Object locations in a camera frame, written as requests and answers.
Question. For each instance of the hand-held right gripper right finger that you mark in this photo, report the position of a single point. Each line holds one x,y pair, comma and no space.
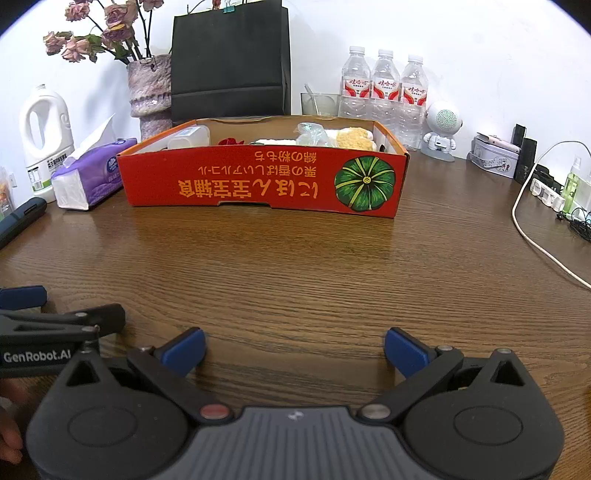
406,353

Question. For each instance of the white power adapter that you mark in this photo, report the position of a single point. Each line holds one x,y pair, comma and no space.
585,194

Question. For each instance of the pink and white device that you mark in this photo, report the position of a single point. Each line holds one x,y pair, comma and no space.
496,141

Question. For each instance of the teal binder clip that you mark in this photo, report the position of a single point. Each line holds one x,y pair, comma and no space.
229,7

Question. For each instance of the white detergent bottle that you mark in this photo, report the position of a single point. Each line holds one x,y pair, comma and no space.
46,138

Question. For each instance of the person's left hand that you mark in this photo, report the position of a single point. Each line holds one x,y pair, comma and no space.
9,438

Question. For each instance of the white printed tin box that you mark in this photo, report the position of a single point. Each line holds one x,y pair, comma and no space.
491,161

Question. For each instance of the black paper bag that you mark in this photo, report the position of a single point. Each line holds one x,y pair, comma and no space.
231,60

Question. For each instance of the iridescent organza bag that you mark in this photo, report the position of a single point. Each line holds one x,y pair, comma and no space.
311,134

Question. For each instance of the dried pink rose bouquet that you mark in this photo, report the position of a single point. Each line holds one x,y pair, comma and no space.
117,21

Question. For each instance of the red cardboard box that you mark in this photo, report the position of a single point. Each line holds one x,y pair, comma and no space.
277,184

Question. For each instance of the small black box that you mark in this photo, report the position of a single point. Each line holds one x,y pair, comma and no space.
519,134

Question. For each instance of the black desk gadget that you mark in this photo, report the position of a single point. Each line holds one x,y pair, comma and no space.
549,175

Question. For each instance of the small printed packet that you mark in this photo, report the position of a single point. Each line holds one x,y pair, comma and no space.
5,194

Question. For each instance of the tall black box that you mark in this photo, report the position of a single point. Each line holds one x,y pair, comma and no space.
526,161

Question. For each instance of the red rose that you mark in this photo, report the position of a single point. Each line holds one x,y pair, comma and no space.
231,141

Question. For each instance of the green spray bottle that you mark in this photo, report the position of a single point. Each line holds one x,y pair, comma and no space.
571,189

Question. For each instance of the mottled purple vase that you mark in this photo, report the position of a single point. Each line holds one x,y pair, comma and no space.
150,92

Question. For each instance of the clear water bottle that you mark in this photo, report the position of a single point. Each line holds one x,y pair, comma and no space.
385,92
414,99
355,87

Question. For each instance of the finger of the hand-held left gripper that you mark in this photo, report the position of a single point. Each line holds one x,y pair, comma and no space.
23,297
101,318

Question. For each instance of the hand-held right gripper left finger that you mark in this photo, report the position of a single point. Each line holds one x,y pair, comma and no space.
184,353

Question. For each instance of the white and yellow plush toy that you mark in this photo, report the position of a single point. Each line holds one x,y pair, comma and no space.
353,138

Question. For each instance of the purple tissue pack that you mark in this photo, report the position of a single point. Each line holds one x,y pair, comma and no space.
101,175

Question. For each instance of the white robot speaker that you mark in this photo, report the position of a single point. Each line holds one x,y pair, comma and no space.
442,122

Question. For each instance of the glass cup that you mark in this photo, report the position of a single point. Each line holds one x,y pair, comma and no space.
328,105

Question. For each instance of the translucent plastic box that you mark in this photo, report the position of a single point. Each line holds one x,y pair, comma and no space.
187,137

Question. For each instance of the clear stirring stick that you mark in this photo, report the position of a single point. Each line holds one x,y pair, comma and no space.
311,94

